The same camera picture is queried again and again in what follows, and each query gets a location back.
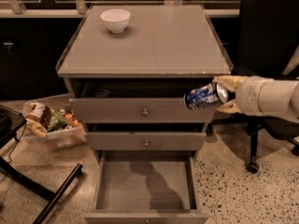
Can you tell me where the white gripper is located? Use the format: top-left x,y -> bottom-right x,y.
213,75 -> 268,116

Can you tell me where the blue pepsi can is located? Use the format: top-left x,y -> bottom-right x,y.
183,82 -> 228,111

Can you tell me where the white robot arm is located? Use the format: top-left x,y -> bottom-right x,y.
213,67 -> 299,123

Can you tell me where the brass top drawer knob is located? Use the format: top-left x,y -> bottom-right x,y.
142,108 -> 149,117

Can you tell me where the grey drawer cabinet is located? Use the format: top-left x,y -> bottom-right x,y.
55,3 -> 235,224

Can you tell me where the dark item in top drawer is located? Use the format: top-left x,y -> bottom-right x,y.
93,89 -> 110,98

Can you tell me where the middle grey drawer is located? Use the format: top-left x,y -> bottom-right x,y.
86,123 -> 206,150

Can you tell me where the top grey drawer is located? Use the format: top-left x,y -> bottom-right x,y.
68,80 -> 220,124

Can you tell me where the black office chair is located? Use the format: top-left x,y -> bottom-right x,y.
212,0 -> 299,174

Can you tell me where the white ceramic bowl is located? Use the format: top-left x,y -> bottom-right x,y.
100,8 -> 131,33

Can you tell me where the green snack bag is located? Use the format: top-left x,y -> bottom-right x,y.
48,112 -> 67,132

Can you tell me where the clear plastic snack bin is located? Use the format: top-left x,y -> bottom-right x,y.
22,93 -> 86,152

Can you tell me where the chip bag in bin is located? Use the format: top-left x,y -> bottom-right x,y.
25,102 -> 49,137

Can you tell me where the black table stand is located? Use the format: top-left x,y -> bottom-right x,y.
0,105 -> 83,224

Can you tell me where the black cable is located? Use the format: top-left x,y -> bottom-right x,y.
7,121 -> 28,164

